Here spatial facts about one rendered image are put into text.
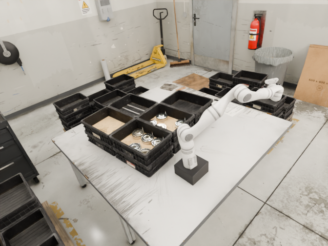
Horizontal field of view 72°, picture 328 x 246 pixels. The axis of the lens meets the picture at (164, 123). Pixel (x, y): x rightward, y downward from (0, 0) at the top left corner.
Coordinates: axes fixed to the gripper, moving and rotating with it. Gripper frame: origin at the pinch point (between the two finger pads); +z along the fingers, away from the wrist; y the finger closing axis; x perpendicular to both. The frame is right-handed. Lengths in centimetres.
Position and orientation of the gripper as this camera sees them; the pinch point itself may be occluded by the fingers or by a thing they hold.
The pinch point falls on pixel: (269, 85)
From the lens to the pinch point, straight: 200.3
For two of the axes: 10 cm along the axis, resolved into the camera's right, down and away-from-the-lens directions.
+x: -2.6, -9.3, -2.6
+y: 9.3, -1.7, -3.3
